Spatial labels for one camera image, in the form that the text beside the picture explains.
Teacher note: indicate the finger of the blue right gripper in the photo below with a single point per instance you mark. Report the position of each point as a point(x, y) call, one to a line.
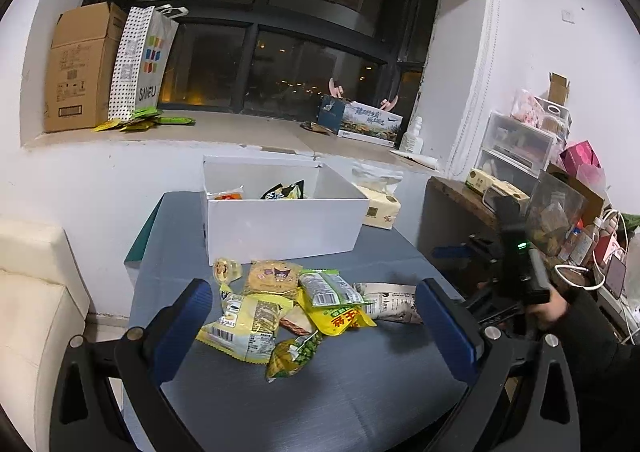
point(451, 252)

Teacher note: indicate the wooden side table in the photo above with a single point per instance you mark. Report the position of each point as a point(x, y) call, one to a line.
point(463, 196)

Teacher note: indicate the white open storage box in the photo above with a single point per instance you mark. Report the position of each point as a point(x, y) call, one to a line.
point(326, 221)

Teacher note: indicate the white Sanfu shopping bag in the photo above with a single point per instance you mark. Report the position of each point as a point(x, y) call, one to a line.
point(141, 59)

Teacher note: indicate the clear acrylic container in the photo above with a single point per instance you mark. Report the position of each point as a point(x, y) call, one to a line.
point(552, 212)

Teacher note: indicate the person's right hand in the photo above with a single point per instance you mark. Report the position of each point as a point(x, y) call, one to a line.
point(550, 312)

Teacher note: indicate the green sachets on sill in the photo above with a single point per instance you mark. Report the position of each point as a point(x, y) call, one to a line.
point(144, 119)

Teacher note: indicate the green barcode seed packet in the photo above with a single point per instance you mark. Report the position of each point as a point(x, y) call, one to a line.
point(325, 288)

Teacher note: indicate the green pea snack packet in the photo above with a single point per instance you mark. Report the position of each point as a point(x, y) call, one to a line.
point(291, 355)

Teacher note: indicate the beige orange-edged snack packet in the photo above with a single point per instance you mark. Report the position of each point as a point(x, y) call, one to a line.
point(297, 322)

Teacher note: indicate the clear plastic drawer unit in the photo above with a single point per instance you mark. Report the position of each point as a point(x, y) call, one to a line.
point(524, 147)

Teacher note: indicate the brown cardboard box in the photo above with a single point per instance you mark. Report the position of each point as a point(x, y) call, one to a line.
point(80, 67)

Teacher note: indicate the Kuromi rice cracker pack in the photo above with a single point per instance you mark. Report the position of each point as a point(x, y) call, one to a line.
point(274, 277)

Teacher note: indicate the white lotion bottle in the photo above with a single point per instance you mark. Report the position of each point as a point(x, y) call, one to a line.
point(411, 141)

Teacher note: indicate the white red printed snack bag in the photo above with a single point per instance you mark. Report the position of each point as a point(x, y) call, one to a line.
point(389, 302)

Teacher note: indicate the yellow barcode snack bag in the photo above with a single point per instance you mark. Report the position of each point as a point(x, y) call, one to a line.
point(247, 329)

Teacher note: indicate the yellow red-text snack bag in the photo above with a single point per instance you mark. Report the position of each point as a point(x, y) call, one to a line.
point(336, 320)

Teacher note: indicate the printed tissue box on sill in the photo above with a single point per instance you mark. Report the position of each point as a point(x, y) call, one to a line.
point(360, 122)

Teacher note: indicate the black green snack bag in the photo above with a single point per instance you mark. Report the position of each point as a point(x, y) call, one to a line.
point(293, 191)

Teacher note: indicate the cream leather sofa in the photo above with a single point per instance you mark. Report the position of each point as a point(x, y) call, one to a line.
point(44, 303)

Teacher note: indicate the pink gift box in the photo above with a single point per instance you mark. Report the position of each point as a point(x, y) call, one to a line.
point(580, 161)

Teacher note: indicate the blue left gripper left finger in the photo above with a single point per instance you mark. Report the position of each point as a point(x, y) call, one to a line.
point(156, 352)

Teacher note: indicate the beige small carton box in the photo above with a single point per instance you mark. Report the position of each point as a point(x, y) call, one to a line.
point(480, 182)

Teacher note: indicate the orange snack packet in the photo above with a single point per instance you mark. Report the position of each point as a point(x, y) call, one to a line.
point(232, 194)

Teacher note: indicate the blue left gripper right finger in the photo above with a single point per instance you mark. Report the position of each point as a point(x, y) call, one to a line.
point(458, 337)

